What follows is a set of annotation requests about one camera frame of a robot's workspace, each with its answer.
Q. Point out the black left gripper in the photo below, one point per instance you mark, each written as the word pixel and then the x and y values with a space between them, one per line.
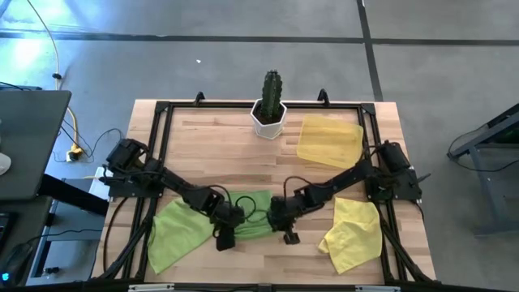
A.
pixel 231 217

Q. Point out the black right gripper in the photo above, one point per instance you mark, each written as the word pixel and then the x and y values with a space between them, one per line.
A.
pixel 284 213

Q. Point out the lime green microfiber towel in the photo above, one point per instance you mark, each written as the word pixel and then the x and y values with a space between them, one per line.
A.
pixel 178 235

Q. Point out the lemon yellow microfiber towel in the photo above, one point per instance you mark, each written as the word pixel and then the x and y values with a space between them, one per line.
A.
pixel 353 235

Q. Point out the golden yellow microfiber towel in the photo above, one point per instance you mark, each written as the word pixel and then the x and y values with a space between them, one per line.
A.
pixel 330 140

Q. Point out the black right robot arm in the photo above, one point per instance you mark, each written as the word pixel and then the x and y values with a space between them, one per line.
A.
pixel 348 178

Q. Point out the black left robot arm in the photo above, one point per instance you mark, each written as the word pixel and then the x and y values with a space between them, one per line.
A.
pixel 178 186

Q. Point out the white hexagonal plant pot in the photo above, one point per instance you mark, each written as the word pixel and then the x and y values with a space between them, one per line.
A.
pixel 265 130

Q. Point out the green cactus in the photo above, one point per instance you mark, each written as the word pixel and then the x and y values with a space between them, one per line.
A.
pixel 271 93

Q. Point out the grey metal cabinet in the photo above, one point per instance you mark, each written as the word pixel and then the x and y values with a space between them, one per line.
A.
pixel 73 227

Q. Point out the black slanted beam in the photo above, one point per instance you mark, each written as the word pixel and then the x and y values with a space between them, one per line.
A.
pixel 73 194

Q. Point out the dark lower desk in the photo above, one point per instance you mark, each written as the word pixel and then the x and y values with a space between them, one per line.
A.
pixel 28 219

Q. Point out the black computer mouse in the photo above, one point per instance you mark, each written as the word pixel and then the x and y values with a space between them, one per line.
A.
pixel 18 261

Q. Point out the grey metal cart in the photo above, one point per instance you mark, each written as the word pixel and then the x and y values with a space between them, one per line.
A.
pixel 482 140

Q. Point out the dark grey desk top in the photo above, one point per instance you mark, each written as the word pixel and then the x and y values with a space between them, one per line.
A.
pixel 32 142

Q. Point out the white round object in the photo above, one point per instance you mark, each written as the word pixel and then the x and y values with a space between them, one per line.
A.
pixel 4 164

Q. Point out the silver edge bracket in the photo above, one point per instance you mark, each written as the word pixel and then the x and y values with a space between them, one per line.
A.
pixel 150 288
pixel 377 288

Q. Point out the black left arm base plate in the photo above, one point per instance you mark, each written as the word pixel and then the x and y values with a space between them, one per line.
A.
pixel 121 190

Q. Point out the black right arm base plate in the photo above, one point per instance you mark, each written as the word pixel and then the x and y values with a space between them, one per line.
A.
pixel 407 188

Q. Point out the black aluminium table frame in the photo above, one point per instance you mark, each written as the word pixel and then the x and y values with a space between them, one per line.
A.
pixel 324 105

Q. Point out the black triangular frame bracket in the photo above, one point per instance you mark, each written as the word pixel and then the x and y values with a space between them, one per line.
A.
pixel 199 98
pixel 323 97

